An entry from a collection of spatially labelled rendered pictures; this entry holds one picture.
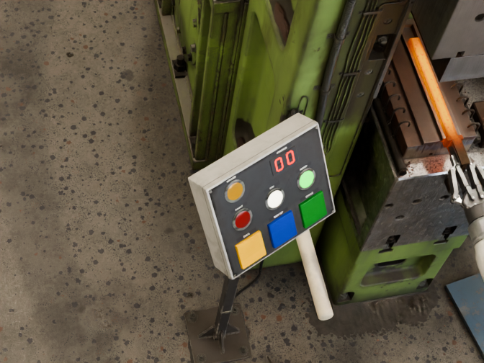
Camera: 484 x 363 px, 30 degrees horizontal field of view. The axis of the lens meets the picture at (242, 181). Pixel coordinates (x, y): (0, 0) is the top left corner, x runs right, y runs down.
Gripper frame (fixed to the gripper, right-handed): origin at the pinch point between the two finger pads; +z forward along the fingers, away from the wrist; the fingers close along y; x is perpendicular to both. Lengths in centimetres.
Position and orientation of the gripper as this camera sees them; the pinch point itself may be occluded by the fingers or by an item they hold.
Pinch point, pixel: (458, 154)
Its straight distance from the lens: 249.8
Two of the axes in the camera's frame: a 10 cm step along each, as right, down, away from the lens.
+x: 1.2, -4.8, -8.7
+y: 9.7, -1.3, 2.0
